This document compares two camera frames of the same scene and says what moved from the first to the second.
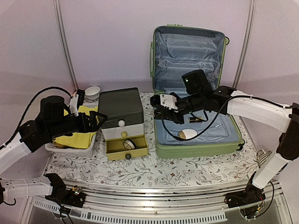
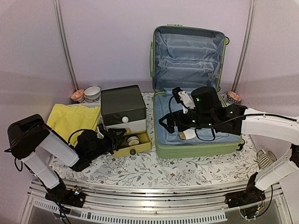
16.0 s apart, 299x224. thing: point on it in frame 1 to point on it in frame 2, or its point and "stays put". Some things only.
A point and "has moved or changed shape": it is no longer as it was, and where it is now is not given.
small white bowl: x=92 y=93 stays put
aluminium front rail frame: x=113 y=203 stays put
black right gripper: x=167 y=114 to x=171 y=117
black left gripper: x=95 y=127 to x=114 y=138
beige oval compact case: x=187 y=133 stays put
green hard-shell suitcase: x=176 y=50 stays put
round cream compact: x=129 y=144 to x=133 y=140
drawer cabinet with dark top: x=124 y=129 has moved or changed shape
